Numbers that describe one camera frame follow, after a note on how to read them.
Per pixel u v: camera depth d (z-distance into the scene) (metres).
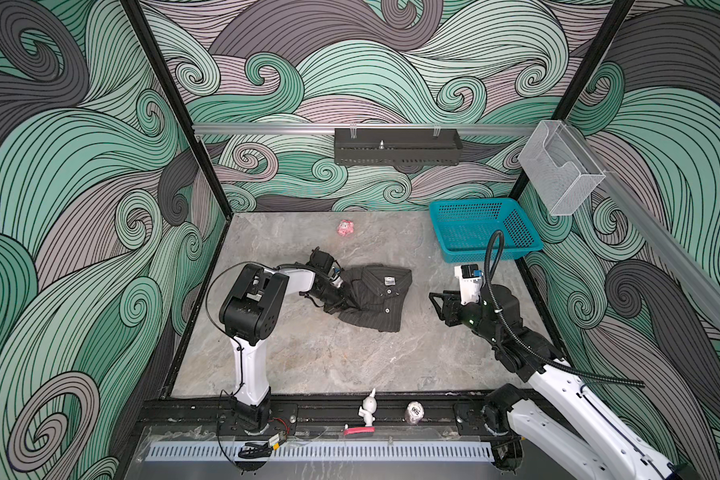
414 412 0.69
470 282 0.65
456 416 0.73
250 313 0.52
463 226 1.15
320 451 0.70
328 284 0.86
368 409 0.72
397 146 0.95
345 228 1.11
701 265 0.55
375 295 0.91
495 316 0.54
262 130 1.98
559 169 0.79
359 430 0.68
